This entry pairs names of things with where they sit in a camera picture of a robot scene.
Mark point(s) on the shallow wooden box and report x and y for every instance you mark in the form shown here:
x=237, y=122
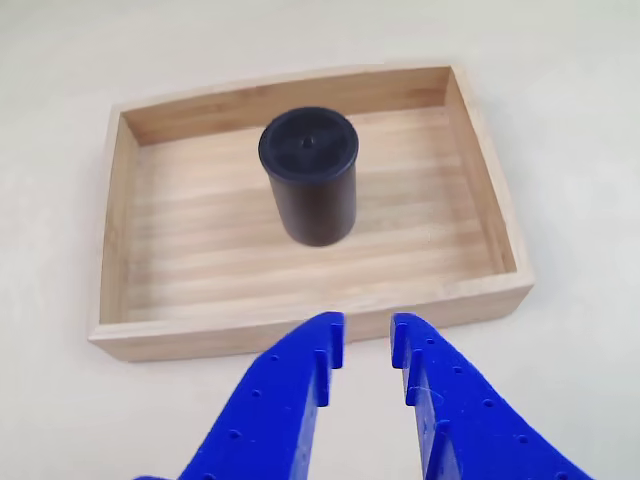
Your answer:
x=200, y=260

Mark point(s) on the black cylinder canister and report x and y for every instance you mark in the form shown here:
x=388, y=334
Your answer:
x=315, y=200

